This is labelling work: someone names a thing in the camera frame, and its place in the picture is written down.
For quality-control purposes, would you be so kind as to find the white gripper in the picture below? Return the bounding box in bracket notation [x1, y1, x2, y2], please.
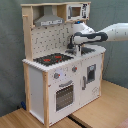
[74, 44, 81, 56]

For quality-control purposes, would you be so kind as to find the red stove knob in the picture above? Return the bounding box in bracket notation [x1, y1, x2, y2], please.
[71, 65, 79, 73]
[54, 73, 60, 79]

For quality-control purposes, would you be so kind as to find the toy microwave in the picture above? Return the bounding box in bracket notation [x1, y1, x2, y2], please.
[67, 4, 87, 20]

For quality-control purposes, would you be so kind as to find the black toy faucet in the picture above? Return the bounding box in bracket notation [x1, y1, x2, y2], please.
[67, 35, 76, 49]

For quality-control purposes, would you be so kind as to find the wooden toy kitchen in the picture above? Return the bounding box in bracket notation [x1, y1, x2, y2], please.
[22, 2, 105, 127]

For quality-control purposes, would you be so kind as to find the left red stove knob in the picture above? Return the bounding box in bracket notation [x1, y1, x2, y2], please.
[54, 73, 60, 79]

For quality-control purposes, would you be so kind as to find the grey range hood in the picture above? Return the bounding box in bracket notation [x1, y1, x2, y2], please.
[35, 5, 64, 27]

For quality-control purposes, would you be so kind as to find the right red stove knob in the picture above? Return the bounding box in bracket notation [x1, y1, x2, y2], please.
[71, 65, 79, 73]

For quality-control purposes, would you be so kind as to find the black toy stovetop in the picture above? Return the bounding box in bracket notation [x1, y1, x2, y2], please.
[34, 53, 71, 66]

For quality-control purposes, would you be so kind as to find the grey ice dispenser panel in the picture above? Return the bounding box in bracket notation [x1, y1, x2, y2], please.
[87, 65, 96, 83]

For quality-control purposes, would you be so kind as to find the toy oven door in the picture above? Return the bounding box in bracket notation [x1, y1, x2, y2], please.
[56, 80, 74, 111]

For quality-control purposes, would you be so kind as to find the grey toy sink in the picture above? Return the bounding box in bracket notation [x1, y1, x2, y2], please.
[65, 47, 95, 55]

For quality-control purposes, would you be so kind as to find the grey cabinet door handle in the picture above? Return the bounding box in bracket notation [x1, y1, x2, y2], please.
[82, 76, 86, 90]

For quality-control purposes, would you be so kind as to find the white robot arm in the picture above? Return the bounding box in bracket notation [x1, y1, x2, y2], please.
[73, 23, 128, 56]

